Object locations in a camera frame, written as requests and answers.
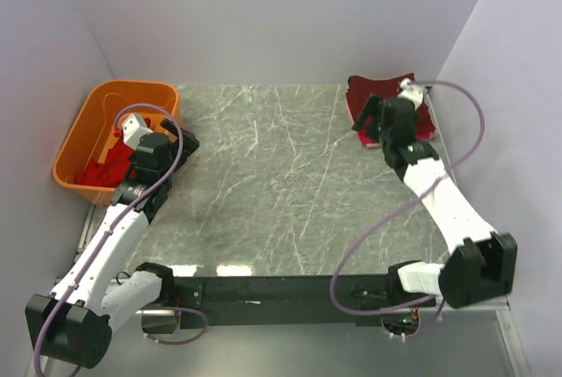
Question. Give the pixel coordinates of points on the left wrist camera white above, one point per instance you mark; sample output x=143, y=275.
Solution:
x=132, y=129

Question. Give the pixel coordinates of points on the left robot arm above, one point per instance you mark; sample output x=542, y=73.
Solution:
x=75, y=322

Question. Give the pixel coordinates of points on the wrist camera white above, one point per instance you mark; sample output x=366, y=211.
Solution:
x=412, y=91
x=132, y=129

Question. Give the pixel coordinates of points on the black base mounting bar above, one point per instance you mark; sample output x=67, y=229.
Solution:
x=271, y=300

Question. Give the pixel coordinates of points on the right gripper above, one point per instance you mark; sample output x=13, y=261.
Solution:
x=374, y=115

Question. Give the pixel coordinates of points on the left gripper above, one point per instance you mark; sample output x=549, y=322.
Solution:
x=176, y=143

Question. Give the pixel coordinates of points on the bright red shirt in basket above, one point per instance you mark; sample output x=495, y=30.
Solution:
x=110, y=172

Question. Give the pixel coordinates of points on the orange plastic basket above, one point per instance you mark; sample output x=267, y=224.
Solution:
x=91, y=135

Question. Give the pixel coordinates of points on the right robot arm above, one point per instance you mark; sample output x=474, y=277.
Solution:
x=481, y=263

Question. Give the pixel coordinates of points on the folded dark red shirt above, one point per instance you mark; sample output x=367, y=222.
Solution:
x=424, y=120

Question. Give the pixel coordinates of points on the dark red t shirt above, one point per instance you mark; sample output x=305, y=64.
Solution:
x=360, y=88

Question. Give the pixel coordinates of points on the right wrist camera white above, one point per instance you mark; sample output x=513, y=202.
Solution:
x=412, y=91

